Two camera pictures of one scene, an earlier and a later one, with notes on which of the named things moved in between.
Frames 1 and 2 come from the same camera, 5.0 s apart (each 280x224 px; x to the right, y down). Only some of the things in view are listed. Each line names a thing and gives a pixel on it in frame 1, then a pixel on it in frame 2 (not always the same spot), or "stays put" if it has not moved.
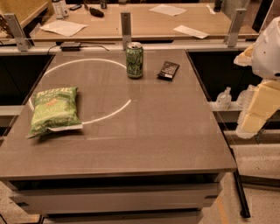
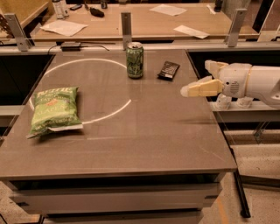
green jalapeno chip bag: [55, 109] stays put
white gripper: [267, 53] → [234, 79]
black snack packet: [168, 71] stays put
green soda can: [135, 59] stays put
